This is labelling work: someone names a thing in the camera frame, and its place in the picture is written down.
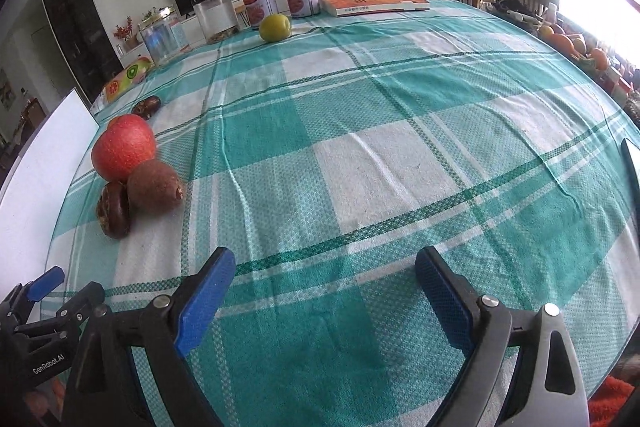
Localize dark passion fruit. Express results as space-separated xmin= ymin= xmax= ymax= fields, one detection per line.
xmin=96 ymin=181 xmax=132 ymax=239
xmin=131 ymin=96 xmax=162 ymax=120

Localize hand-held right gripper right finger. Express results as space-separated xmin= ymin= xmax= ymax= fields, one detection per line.
xmin=415 ymin=246 xmax=591 ymax=427

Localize glass jar with gold lid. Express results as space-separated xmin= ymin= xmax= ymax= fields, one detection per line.
xmin=137 ymin=7 xmax=182 ymax=66

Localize dark glass cabinet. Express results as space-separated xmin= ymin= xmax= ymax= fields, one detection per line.
xmin=39 ymin=0 xmax=123 ymax=105

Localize orange-cover book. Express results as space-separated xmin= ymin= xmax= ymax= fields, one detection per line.
xmin=318 ymin=0 xmax=431 ymax=16

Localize red flowers in vase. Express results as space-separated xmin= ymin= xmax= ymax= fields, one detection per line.
xmin=112 ymin=17 xmax=138 ymax=52

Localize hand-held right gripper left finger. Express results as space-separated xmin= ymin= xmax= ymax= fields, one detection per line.
xmin=61 ymin=247 xmax=237 ymax=427

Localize clear glass jar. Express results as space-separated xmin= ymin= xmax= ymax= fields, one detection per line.
xmin=191 ymin=0 xmax=240 ymax=45

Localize red apple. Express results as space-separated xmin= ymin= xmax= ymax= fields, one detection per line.
xmin=91 ymin=114 xmax=158 ymax=182

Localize brownish round fruit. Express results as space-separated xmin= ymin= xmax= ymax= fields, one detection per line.
xmin=126 ymin=159 xmax=187 ymax=211

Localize fruit-print packet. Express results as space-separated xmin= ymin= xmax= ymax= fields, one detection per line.
xmin=90 ymin=56 xmax=153 ymax=110

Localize green-yellow round fruit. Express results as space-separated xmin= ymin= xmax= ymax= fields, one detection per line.
xmin=258 ymin=13 xmax=292 ymax=42

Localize white cardboard box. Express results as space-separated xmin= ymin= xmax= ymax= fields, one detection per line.
xmin=0 ymin=88 xmax=101 ymax=289

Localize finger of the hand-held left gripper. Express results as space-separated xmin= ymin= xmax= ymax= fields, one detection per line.
xmin=0 ymin=266 xmax=66 ymax=323
xmin=12 ymin=282 xmax=106 ymax=344

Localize teal checked tablecloth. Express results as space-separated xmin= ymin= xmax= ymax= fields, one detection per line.
xmin=42 ymin=0 xmax=640 ymax=427

